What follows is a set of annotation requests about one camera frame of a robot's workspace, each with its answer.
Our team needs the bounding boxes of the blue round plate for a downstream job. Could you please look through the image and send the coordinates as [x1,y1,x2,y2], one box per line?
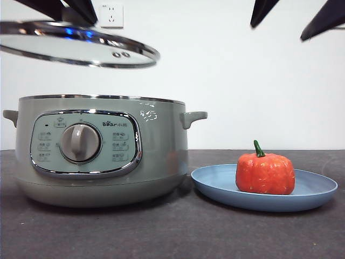
[190,163,338,212]

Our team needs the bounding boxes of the glass lid with green knob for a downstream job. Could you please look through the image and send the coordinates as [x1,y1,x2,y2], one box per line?
[0,6,161,69]

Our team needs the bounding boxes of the orange pumpkin with green stem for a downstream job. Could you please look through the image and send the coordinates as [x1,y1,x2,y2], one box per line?
[235,139,296,195]

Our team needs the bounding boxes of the pale green electric steamer pot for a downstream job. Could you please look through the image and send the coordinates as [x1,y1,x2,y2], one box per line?
[2,94,208,208]

